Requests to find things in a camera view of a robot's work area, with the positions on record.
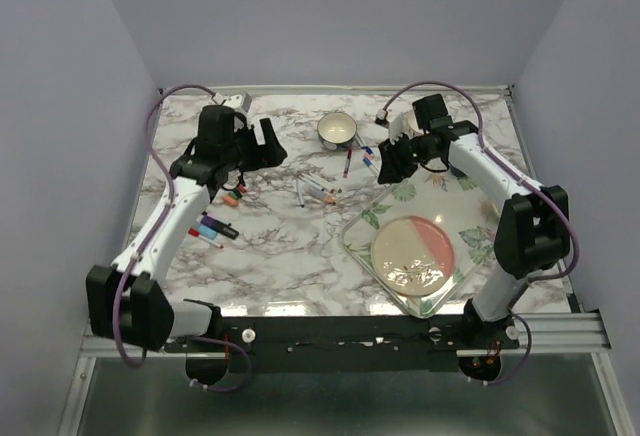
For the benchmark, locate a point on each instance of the black mounting base bar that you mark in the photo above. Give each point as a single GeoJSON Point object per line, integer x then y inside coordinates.
{"type": "Point", "coordinates": [306, 344]}

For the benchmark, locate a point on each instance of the orange highlighter clear cap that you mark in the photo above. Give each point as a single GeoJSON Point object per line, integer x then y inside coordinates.
{"type": "Point", "coordinates": [320, 195]}

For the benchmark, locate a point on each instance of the red thin marker left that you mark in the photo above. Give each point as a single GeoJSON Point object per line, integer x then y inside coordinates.
{"type": "Point", "coordinates": [197, 235]}

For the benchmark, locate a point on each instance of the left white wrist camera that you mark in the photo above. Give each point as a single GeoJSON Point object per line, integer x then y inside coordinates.
{"type": "Point", "coordinates": [240, 102]}

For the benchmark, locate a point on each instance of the floral rectangular tray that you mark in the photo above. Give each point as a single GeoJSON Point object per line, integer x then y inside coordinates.
{"type": "Point", "coordinates": [460, 208]}

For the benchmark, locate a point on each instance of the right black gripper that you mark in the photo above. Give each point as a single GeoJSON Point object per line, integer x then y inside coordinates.
{"type": "Point", "coordinates": [392, 166]}

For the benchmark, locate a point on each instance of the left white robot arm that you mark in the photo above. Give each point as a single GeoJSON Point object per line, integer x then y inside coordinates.
{"type": "Point", "coordinates": [126, 301]}

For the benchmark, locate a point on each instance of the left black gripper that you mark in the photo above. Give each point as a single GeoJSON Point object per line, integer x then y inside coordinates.
{"type": "Point", "coordinates": [269, 154]}

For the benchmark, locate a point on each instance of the pink and cream plate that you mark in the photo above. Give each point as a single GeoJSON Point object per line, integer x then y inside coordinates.
{"type": "Point", "coordinates": [412, 256]}

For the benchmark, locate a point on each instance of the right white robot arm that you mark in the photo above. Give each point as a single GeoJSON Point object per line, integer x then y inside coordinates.
{"type": "Point", "coordinates": [533, 232]}

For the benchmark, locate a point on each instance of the dark rimmed ceramic bowl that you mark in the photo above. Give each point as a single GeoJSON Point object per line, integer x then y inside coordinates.
{"type": "Point", "coordinates": [336, 131]}

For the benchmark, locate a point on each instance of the blue capped white marker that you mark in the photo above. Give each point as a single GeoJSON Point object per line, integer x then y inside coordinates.
{"type": "Point", "coordinates": [371, 165]}

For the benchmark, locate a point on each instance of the white pen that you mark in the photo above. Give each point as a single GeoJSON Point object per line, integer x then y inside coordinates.
{"type": "Point", "coordinates": [300, 194]}

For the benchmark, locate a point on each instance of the green white marker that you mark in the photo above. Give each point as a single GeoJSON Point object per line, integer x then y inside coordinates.
{"type": "Point", "coordinates": [329, 189]}

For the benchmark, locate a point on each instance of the striped cream bowl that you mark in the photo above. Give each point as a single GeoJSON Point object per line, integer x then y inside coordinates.
{"type": "Point", "coordinates": [410, 123]}

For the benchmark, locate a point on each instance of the maroon gel pen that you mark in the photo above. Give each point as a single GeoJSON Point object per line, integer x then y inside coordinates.
{"type": "Point", "coordinates": [347, 164]}

